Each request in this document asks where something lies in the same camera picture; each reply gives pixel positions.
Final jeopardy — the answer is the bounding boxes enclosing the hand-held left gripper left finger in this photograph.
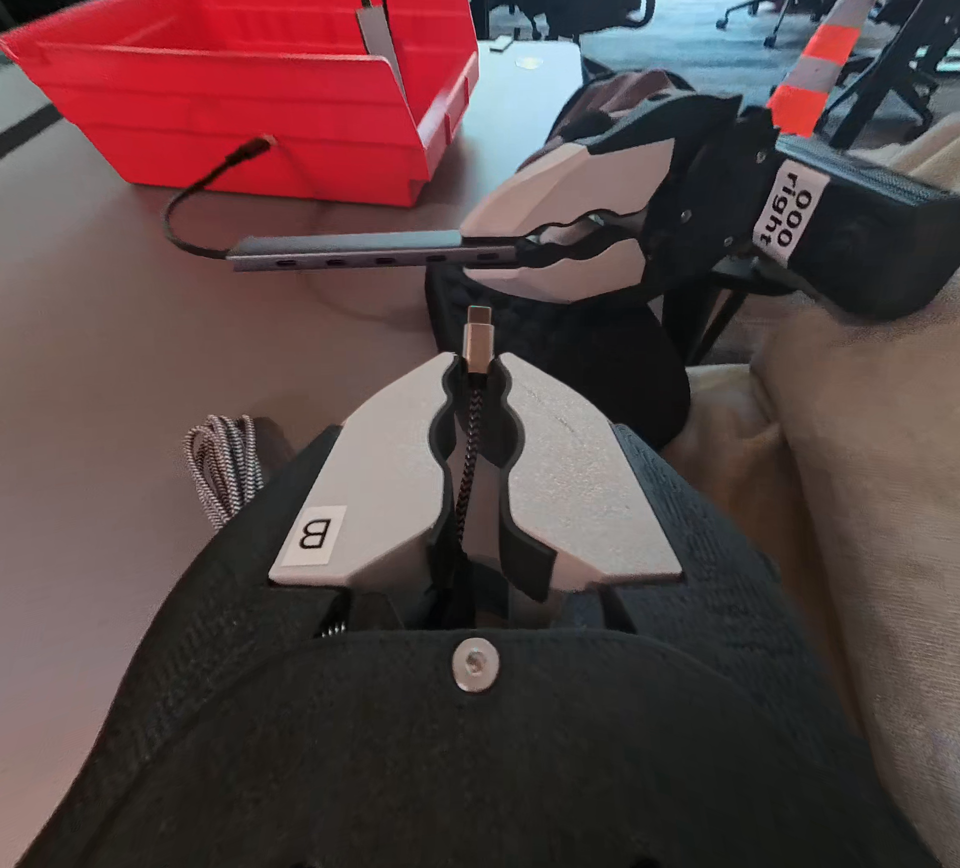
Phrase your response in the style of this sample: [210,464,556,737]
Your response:
[267,352,462,630]

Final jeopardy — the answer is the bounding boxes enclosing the orange grey striped bar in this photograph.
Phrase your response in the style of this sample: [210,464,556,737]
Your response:
[766,0,882,137]

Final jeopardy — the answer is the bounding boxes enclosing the red plastic bin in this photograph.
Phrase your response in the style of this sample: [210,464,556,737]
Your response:
[0,0,480,209]

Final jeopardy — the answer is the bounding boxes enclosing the grey usb hub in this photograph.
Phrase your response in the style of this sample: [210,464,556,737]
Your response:
[165,136,541,274]
[352,0,410,104]

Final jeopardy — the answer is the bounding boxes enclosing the braided usb-c cable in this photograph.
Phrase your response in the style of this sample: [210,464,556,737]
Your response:
[183,305,498,629]

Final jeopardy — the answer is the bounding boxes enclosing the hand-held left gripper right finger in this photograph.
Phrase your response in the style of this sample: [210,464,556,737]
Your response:
[497,353,685,630]

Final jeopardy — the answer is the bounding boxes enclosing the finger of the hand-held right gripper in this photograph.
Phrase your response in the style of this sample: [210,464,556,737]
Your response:
[459,136,676,242]
[461,226,648,300]

